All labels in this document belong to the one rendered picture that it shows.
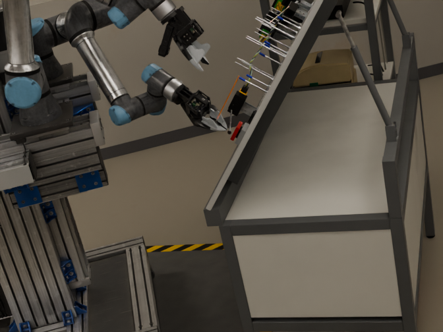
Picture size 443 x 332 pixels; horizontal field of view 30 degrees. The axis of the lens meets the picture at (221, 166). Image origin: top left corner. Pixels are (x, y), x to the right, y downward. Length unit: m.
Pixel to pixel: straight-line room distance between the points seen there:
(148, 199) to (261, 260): 2.14
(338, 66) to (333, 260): 1.33
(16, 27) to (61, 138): 0.46
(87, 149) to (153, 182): 2.06
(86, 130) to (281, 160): 0.73
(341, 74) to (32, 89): 1.60
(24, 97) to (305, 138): 1.10
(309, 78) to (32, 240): 1.46
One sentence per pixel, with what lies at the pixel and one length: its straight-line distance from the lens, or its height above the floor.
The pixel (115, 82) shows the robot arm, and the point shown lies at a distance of 2.94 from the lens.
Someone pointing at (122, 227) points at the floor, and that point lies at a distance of 4.63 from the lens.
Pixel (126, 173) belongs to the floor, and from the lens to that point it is 5.25.
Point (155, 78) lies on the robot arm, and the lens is 2.89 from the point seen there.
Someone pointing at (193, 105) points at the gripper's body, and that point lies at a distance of 2.82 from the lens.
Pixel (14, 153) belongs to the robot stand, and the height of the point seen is 1.08.
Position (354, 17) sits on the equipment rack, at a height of 1.06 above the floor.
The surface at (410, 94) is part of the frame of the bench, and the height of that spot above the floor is 0.80.
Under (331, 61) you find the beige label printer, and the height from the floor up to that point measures 0.85.
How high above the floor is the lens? 2.14
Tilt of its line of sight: 25 degrees down
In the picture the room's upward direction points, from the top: 13 degrees counter-clockwise
